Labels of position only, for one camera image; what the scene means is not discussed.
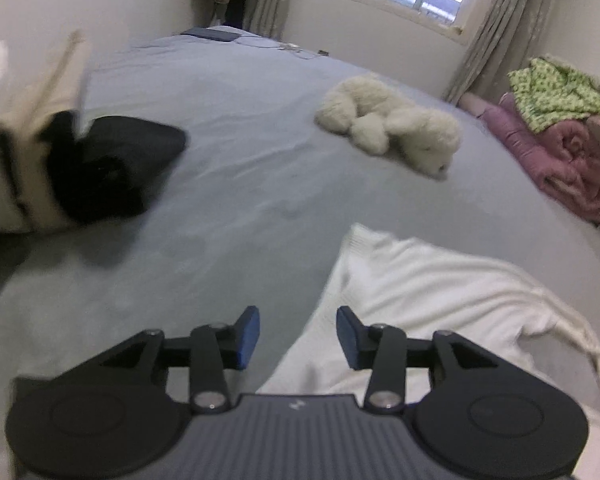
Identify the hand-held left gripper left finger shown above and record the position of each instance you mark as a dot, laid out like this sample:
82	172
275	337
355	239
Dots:
248	336

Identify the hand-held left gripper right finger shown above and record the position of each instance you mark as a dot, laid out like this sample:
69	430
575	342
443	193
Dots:
347	336

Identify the white knit sweater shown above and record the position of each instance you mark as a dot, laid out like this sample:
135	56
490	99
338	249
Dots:
430	285

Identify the bed with grey sheet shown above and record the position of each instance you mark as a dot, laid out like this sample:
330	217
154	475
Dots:
260	170

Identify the black folded garment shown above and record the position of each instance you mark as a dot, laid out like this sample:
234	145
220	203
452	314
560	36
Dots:
115	160

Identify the white plush dog toy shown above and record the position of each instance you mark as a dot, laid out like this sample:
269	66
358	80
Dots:
405	120

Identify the pink bolster pillow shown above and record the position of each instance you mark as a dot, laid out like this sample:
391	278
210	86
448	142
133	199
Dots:
472	104

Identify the pink quilt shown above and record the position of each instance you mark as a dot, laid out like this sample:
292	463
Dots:
570	160

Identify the dark blue flat case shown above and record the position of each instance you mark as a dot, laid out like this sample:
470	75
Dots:
210	34

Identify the green patterned cloth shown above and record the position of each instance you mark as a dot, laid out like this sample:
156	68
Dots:
560	90

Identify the grey narrow curtain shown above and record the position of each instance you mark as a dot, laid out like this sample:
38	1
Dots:
272	0

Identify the grey wide curtain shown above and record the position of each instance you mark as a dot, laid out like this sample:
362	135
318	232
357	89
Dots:
500	25

